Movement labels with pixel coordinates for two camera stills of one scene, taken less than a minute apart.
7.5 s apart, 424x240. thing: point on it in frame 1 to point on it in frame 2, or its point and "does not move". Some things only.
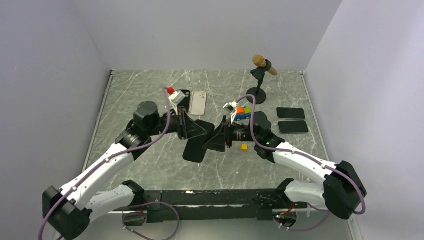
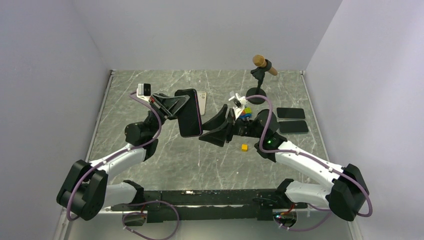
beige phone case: (198, 103) does not move
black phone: (194, 151) to (189, 120)
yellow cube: (244, 148) does not move
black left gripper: (187, 128) to (175, 104)
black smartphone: (290, 113) does not move
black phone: (293, 126) does not move
